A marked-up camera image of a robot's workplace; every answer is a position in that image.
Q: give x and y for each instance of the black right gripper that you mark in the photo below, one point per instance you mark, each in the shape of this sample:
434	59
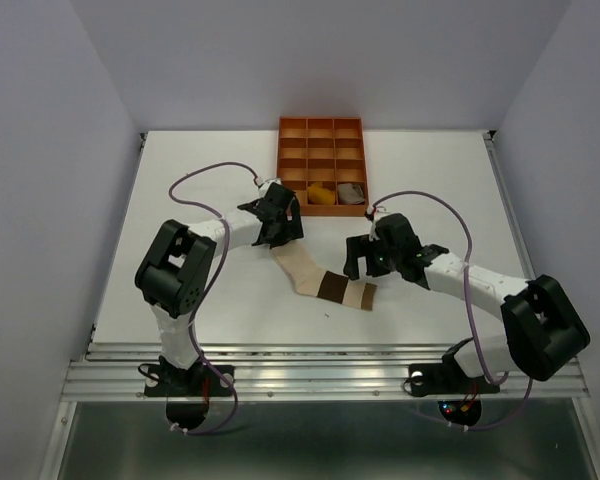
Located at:
361	246

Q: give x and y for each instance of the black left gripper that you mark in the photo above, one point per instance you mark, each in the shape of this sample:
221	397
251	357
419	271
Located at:
291	229

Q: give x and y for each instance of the mustard yellow sock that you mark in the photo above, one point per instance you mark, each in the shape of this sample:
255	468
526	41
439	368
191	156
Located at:
318	194

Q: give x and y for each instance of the cream and brown striped sock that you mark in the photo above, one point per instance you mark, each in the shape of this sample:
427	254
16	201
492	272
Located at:
310	279

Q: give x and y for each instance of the tan sock with red cuff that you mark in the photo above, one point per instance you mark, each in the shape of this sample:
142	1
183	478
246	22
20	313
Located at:
350	194

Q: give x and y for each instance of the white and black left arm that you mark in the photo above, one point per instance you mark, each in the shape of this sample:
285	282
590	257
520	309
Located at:
175	273

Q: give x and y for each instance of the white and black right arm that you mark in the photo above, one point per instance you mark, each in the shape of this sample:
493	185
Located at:
516	324

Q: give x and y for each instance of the orange compartment tray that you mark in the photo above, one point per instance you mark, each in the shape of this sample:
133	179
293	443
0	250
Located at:
322	149

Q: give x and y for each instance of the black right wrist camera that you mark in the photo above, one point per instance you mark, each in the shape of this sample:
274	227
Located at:
395	232

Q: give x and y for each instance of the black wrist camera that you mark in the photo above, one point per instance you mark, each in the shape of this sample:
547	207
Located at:
395	232
279	196

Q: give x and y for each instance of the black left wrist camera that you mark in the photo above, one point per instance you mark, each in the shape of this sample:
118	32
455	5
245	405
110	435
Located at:
279	196

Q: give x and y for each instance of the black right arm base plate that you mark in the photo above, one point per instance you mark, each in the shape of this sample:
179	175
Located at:
425	379

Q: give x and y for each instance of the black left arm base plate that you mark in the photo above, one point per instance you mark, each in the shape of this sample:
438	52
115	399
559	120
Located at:
166	381

